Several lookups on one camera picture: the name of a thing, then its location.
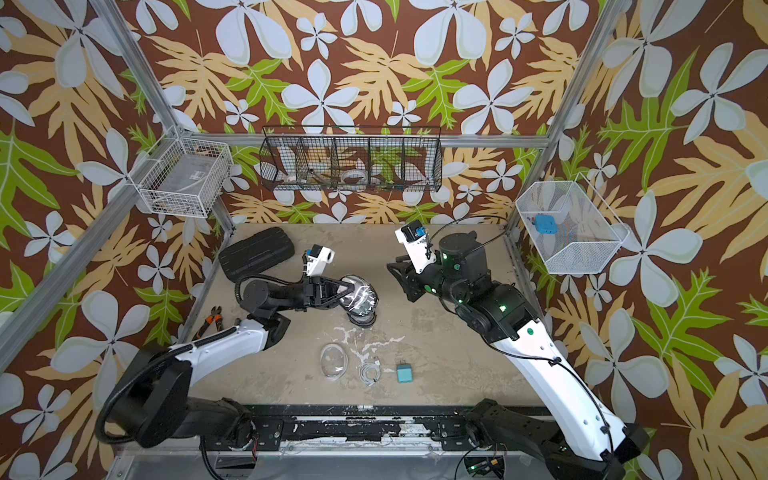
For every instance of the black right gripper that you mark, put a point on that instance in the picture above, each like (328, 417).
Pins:
(413, 281)

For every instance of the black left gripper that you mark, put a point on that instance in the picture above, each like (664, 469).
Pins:
(318, 294)

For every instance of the teal charger plug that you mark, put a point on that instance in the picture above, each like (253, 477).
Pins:
(404, 373)

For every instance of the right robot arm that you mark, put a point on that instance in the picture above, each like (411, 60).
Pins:
(583, 439)

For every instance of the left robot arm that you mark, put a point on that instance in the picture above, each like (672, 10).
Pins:
(151, 402)

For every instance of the black hard plastic case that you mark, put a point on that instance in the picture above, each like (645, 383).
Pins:
(257, 253)

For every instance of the orange black pliers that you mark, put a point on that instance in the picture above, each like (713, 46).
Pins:
(214, 319)

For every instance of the blue object in basket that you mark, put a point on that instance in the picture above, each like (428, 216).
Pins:
(545, 224)

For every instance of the white mesh basket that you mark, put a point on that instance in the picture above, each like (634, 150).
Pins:
(589, 234)

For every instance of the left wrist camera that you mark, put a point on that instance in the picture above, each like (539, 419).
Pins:
(316, 259)

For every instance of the black wire basket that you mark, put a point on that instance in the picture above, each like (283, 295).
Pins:
(357, 159)

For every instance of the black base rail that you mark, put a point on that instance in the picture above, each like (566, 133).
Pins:
(273, 427)

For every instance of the white wire basket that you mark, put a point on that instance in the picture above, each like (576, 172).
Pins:
(182, 175)

